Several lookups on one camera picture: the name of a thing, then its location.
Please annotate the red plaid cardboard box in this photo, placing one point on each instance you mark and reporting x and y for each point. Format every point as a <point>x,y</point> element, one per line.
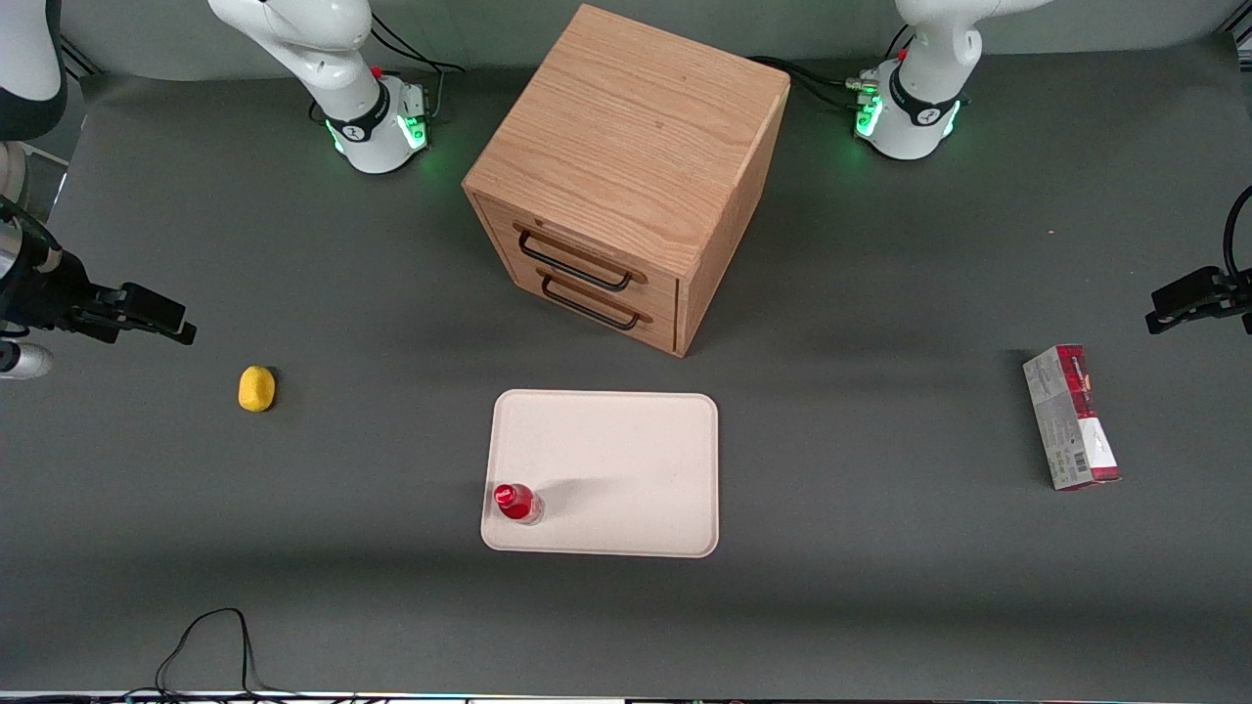
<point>1071,420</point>

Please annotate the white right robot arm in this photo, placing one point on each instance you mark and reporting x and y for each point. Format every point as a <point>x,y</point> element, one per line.
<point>364,129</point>

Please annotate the cream rectangular plastic tray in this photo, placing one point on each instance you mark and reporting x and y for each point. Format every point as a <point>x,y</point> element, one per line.
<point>626,460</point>

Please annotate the oak wooden drawer cabinet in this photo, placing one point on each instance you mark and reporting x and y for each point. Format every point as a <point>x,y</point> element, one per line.
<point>626,127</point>

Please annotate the yellow lemon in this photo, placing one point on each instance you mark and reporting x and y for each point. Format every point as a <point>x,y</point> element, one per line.
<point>256,389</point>

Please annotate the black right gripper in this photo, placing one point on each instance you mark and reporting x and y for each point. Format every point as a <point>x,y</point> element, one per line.
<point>51,292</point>

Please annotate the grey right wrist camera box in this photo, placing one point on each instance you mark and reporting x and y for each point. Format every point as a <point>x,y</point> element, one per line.
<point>24,362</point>

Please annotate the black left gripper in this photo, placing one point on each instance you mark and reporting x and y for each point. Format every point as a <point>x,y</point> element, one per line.
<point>1229,293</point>

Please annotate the red coke bottle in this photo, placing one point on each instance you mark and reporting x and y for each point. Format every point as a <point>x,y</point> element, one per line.
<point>515,503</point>

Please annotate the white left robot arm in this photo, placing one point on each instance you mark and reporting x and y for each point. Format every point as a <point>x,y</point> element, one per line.
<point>917,119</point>

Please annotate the wooden drawer front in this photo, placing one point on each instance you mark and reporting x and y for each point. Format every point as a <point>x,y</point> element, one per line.
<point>657,330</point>
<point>660,291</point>

